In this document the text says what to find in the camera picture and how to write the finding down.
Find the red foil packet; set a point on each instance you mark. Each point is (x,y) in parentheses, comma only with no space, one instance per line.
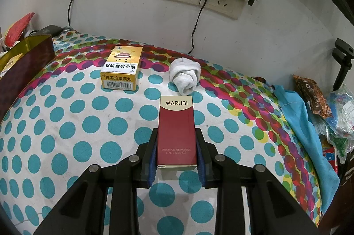
(19,28)

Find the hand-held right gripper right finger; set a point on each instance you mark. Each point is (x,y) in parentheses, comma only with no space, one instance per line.
(201,168)

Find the polka dot printed blanket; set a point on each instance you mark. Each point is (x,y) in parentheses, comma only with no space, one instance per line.
(83,140)

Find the black clamp stand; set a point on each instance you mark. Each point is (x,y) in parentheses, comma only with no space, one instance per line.
(343,63)

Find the dark red tin box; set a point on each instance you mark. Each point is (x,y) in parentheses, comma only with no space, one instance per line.
(25,69)

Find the clear bag of small goods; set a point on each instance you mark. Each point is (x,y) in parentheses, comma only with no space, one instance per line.
(340,118)

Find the blue towel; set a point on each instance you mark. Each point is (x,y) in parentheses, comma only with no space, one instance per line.
(304,135)

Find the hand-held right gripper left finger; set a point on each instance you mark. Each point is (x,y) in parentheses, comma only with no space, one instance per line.
(150,165)

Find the brown patterned snack bag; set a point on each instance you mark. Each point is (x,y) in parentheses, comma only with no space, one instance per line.
(312,96)

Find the dark red cosmetics box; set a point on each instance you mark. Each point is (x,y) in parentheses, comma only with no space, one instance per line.
(177,129)

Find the black flat device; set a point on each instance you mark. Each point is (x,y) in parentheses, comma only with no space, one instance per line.
(47,30)

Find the white rolled sock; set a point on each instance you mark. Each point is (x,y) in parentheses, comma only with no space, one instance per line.
(185,74)

